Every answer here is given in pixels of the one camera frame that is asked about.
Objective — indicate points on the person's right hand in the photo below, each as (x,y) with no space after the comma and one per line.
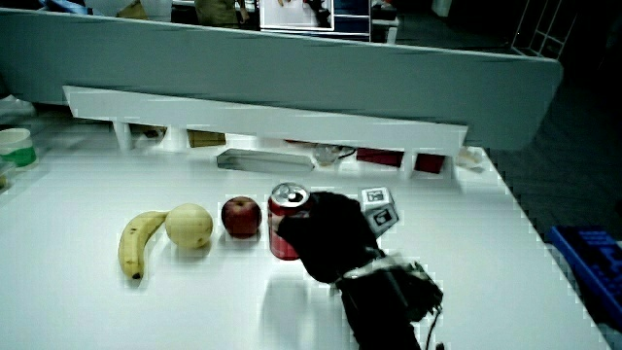
(335,238)

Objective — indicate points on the red cola can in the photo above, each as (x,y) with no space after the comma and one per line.
(281,243)

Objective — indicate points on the clear plastic item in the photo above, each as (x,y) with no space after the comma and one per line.
(328,154)

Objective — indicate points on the long red box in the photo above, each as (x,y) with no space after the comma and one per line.
(380,157)

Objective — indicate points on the red apple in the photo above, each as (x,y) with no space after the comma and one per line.
(241,217)

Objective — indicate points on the silver metal box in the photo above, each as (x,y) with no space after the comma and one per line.
(265,161)

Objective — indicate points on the small red box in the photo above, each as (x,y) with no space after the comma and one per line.
(429,164)

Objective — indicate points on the white desk shelf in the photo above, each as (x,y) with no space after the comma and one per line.
(252,119)

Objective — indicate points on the yellow pear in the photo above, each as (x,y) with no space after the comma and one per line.
(189,226)

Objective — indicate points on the brown cardboard box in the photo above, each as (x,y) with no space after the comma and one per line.
(206,139)

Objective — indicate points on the grey partition panel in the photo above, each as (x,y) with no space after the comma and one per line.
(291,68)

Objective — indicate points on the yellow banana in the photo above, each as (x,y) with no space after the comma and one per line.
(133,243)

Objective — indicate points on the computer monitor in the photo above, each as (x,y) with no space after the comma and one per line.
(294,13)

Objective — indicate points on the blue plastic crate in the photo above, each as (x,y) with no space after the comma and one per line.
(595,262)

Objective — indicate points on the white metal rack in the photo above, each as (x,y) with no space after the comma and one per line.
(544,29)

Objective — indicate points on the white and green cup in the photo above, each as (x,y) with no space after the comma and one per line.
(16,146)

